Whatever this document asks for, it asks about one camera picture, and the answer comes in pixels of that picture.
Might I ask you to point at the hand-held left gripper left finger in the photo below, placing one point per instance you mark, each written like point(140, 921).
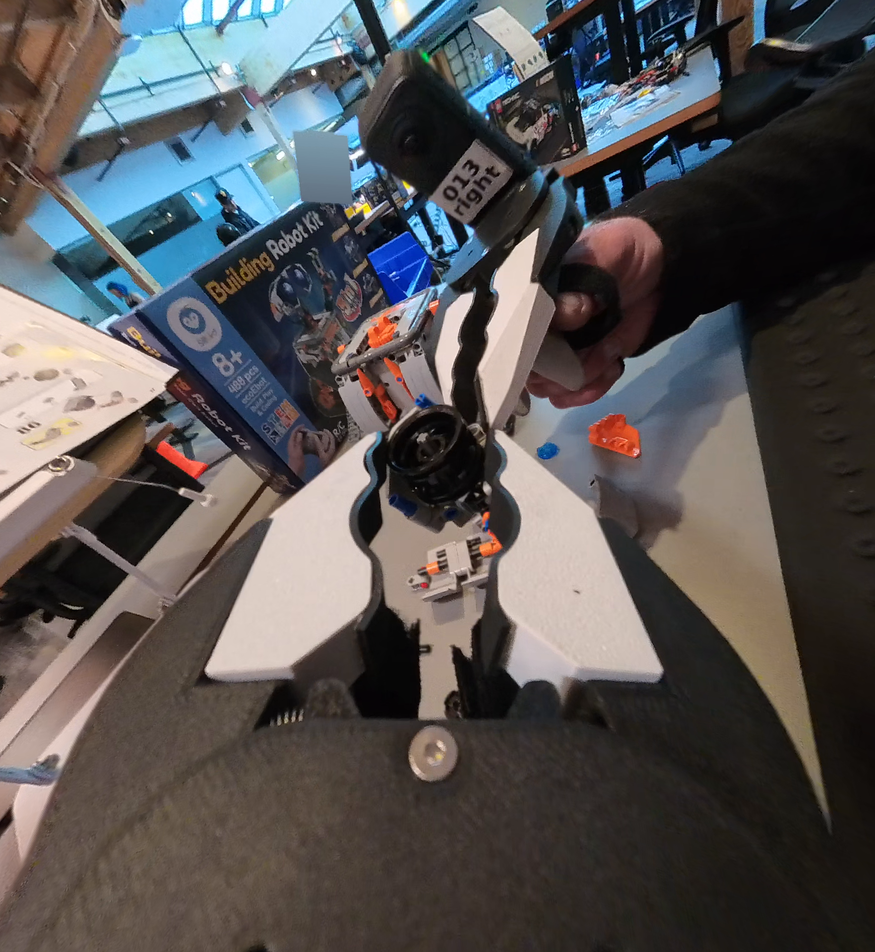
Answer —
point(296, 595)

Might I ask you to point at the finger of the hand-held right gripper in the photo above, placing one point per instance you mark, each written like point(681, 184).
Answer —
point(519, 320)
point(450, 335)

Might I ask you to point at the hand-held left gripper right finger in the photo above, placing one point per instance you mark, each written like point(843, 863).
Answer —
point(579, 595)

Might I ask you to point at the grey curved brick panel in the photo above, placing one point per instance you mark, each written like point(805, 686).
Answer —
point(616, 506)

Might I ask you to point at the black toy wheel hub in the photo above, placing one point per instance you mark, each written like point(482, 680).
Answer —
point(434, 454)

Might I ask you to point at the blue connector pin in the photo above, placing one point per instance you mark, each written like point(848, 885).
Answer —
point(404, 506)

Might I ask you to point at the person's right forearm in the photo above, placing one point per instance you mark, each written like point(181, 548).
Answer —
point(780, 186)

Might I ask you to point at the person's right hand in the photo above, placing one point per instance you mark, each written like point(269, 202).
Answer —
point(635, 282)

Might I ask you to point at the tracked toy brick robot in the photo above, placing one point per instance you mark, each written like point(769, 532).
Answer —
point(378, 357)

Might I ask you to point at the blue plastic bin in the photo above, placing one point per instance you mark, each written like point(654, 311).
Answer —
point(400, 268)

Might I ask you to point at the black car kit box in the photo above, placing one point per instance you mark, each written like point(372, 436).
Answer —
point(542, 111)

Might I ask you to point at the grey orange axle assembly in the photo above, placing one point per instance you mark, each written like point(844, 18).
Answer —
point(452, 569)

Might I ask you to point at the clear blue round stud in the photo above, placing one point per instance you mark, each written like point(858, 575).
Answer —
point(548, 450)

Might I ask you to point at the orange brick piece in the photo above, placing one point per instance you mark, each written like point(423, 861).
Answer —
point(616, 437)

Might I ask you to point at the blue toy kit box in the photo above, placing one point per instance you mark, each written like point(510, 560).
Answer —
point(259, 335)

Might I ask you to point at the brown wooden table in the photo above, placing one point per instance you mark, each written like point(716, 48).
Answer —
point(653, 111)

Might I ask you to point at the black dimpled mat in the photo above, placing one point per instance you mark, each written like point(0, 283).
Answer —
point(839, 520)

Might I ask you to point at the open instruction booklet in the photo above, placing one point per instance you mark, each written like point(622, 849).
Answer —
point(50, 372)

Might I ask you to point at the black mesh office chair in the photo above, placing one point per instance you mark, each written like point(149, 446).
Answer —
point(802, 67)

